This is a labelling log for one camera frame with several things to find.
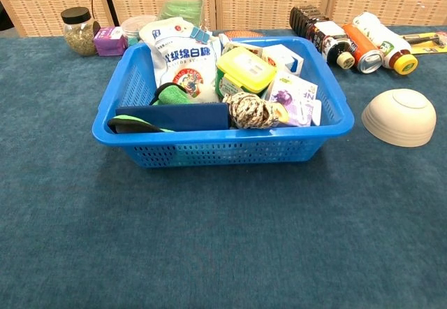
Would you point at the beige bowl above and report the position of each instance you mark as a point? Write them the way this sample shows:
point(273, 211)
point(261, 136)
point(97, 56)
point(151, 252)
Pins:
point(398, 120)

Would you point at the blue plastic basket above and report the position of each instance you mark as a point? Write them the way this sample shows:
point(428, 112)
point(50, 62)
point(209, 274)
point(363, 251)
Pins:
point(223, 148)

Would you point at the dark blue long box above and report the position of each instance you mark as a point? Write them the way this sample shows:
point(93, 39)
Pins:
point(174, 116)

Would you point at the green microfibre cloth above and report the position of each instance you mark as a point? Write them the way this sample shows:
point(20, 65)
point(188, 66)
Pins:
point(173, 95)

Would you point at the yellow lid food container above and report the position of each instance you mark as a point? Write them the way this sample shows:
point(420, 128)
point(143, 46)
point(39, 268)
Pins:
point(244, 68)

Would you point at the white sugar bag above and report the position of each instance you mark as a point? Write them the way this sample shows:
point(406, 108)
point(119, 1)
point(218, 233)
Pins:
point(185, 64)

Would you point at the purple white pouch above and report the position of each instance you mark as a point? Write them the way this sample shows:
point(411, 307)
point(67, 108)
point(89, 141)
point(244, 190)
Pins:
point(297, 95)

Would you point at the white red flat box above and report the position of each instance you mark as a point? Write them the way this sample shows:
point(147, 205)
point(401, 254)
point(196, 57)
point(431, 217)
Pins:
point(244, 48)

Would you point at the dark blue tablecloth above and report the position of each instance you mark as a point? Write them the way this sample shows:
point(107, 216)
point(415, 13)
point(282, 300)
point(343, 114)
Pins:
point(209, 235)

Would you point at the white carton box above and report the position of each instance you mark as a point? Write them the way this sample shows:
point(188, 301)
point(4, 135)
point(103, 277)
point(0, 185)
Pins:
point(284, 59)

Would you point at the blue binder clip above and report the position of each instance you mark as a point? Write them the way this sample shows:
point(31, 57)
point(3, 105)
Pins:
point(200, 35)

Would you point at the clear box green sachets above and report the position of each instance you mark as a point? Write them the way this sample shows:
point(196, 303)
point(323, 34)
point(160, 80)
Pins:
point(181, 10)

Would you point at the woven folding screen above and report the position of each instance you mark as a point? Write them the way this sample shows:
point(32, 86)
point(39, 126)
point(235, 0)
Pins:
point(251, 1)

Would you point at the clear round clip container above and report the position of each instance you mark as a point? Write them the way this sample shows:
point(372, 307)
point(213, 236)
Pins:
point(134, 27)

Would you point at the dark sauce bottle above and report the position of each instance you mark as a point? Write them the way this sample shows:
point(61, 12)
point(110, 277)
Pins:
point(321, 33)

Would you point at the small purple box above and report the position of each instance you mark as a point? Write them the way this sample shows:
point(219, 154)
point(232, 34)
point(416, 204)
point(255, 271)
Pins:
point(110, 41)

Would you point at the red drink can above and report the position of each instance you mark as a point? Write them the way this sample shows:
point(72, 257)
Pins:
point(363, 50)

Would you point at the glass jar black lid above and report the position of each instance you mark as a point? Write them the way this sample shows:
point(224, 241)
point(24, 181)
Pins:
point(80, 36)

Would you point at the black tripod stand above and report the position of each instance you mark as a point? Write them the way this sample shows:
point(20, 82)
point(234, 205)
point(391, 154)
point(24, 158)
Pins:
point(106, 1)

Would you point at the white bottle yellow cap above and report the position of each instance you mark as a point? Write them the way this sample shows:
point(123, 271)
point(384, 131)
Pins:
point(384, 41)

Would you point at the razor in yellow card pack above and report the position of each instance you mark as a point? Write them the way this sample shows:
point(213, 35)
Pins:
point(424, 41)

